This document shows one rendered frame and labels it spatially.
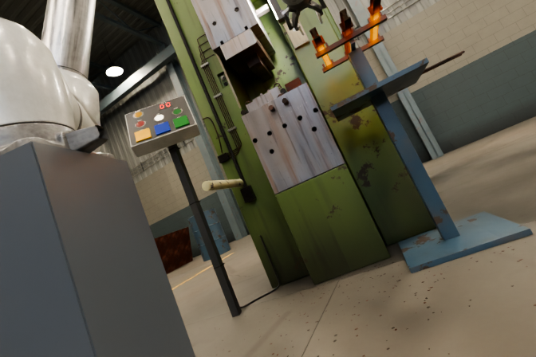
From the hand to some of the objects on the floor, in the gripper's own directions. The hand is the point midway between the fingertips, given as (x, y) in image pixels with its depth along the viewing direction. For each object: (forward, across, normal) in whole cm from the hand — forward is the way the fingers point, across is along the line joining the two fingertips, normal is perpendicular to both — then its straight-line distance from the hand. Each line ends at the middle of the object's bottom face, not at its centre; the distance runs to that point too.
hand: (309, 22), depth 106 cm
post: (+34, -93, -96) cm, 138 cm away
